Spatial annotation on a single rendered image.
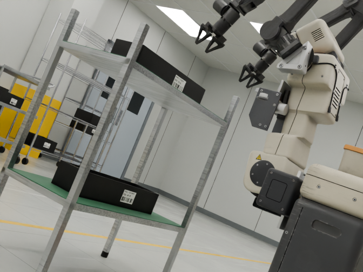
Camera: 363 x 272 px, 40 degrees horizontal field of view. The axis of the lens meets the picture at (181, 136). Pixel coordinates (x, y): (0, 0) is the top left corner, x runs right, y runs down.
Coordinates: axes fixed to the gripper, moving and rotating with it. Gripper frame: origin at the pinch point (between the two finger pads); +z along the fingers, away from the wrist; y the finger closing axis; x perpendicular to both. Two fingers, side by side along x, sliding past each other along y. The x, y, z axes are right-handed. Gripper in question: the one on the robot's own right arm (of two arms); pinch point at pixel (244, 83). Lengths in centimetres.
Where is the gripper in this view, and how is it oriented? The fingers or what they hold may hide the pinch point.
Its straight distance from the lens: 248.4
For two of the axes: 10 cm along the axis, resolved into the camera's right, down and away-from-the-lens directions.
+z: -6.8, 7.0, 2.1
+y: -5.1, -2.6, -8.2
